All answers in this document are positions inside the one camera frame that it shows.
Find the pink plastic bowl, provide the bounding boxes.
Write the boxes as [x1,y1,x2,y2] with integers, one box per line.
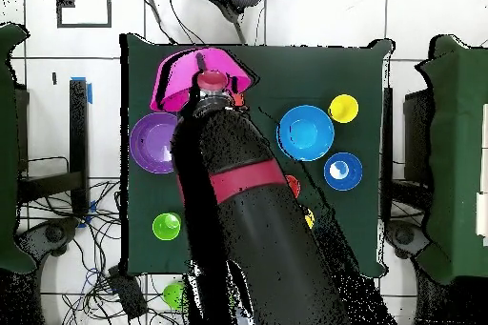
[149,47,254,113]

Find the purple plastic bowl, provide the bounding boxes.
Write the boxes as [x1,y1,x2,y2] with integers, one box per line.
[129,112,179,175]

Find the dark green tablecloth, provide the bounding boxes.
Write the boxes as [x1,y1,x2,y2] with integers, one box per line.
[119,32,394,277]

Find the light blue plastic bowl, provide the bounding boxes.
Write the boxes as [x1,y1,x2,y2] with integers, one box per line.
[276,104,336,163]

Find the blue tape strip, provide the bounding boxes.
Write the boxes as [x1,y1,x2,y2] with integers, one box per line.
[71,76,93,106]

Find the red-orange plastic cup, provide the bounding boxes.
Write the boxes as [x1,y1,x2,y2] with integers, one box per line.
[284,174,302,199]

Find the lemon yellow plastic cup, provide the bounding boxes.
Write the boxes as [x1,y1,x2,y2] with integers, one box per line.
[328,93,360,125]

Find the green plastic cup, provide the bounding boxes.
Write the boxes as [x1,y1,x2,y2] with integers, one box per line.
[152,212,183,242]

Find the small dark blue bowl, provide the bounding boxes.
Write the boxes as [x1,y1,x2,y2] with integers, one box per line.
[323,152,364,192]

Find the green cloth side table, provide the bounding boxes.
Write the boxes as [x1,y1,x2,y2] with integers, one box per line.
[0,22,37,274]
[415,33,488,286]

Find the green bowl on floor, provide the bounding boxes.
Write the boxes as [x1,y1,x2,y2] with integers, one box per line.
[162,281,188,312]

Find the black chair base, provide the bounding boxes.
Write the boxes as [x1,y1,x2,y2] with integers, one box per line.
[14,217,79,265]

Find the black power strip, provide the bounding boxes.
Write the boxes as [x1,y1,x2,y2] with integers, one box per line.
[107,266,149,321]

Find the grey chair base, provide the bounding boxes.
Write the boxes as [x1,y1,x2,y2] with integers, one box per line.
[384,219,432,259]

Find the black square frame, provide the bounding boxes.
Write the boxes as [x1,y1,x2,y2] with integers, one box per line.
[55,0,112,30]

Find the black stand frame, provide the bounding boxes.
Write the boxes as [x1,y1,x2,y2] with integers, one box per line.
[16,78,91,216]
[381,86,434,189]

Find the tangle of floor cables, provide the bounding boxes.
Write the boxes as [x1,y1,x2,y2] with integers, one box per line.
[18,177,192,325]

